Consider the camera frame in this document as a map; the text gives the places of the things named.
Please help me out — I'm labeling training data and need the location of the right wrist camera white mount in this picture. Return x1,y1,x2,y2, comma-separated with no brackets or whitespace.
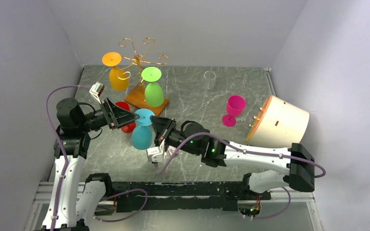
146,140,167,163

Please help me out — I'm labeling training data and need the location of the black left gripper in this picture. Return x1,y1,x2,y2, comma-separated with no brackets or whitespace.
78,96,139,132

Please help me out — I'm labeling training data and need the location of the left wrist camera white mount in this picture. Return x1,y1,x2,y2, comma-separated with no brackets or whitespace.
89,82,105,103

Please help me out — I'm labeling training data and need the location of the aluminium frame rail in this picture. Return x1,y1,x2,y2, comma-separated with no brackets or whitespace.
33,67,315,205

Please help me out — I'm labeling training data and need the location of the cream drum-shaped toy box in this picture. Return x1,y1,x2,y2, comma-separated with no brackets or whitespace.
246,95,310,148

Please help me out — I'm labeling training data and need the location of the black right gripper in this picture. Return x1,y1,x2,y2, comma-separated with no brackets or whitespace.
149,115,200,156

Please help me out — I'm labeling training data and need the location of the small red white card box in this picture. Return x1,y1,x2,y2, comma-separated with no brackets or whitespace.
166,145,176,157

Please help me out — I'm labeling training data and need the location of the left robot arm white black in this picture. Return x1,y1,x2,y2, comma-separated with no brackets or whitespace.
40,98,139,231

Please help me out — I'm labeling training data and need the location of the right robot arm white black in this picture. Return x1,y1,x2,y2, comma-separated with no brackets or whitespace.
150,115,316,199

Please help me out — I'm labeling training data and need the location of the red plastic wine glass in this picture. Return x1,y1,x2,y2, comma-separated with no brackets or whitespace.
115,101,137,134

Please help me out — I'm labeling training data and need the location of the green plastic wine glass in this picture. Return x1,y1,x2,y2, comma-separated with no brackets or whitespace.
141,66,165,107

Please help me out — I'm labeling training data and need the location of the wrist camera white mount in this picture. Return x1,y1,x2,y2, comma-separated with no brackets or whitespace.
146,140,167,163
89,82,105,103

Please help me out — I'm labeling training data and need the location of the orange plastic wine glass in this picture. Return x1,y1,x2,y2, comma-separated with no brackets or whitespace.
102,51,129,91

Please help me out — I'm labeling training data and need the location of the blue plastic wine glass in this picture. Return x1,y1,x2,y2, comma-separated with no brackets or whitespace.
131,108,155,150

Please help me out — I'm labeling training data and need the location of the pink plastic wine glass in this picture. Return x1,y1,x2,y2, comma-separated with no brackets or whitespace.
222,95,246,127

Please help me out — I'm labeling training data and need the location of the gold wire wine glass rack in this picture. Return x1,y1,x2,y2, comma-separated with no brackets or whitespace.
125,48,170,116

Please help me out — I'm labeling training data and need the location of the clear wine glass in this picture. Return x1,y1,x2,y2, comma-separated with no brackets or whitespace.
203,70,216,90

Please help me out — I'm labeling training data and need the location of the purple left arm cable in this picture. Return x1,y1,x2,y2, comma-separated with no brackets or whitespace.
46,84,149,231

